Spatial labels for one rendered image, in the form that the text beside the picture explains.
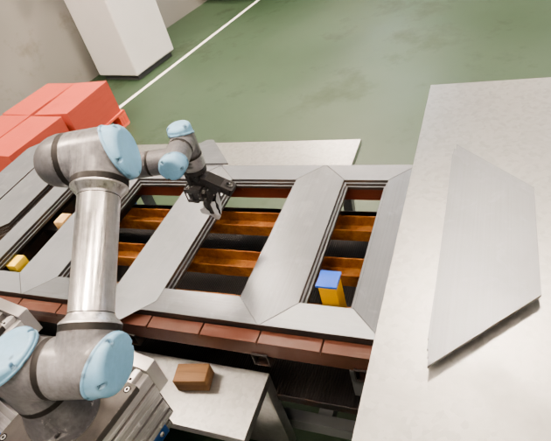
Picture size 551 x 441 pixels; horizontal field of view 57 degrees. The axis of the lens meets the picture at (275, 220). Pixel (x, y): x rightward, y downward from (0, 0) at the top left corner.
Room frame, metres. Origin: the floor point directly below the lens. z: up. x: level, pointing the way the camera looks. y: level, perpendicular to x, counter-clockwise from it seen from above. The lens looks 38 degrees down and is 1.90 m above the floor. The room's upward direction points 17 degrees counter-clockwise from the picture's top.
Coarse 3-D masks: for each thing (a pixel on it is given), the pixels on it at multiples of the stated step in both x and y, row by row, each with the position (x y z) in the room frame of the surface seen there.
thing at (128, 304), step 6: (120, 300) 1.17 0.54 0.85; (126, 300) 1.17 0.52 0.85; (132, 300) 1.16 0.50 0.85; (138, 300) 1.15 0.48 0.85; (144, 300) 1.14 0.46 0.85; (150, 300) 1.13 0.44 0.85; (156, 300) 1.13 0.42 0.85; (120, 306) 1.15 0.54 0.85; (126, 306) 1.14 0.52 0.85; (132, 306) 1.13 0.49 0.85; (138, 306) 1.12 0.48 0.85; (144, 306) 1.11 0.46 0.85; (126, 312) 1.11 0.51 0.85; (132, 312) 1.11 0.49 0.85
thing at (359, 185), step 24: (216, 168) 1.77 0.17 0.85; (72, 192) 1.97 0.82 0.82; (384, 192) 1.31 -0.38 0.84; (48, 216) 1.83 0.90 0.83; (336, 216) 1.28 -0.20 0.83; (24, 240) 1.71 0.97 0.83; (0, 264) 1.59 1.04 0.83; (168, 288) 1.18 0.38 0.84; (312, 288) 1.01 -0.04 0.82; (144, 312) 1.11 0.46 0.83; (312, 336) 0.84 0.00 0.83; (336, 336) 0.81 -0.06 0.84
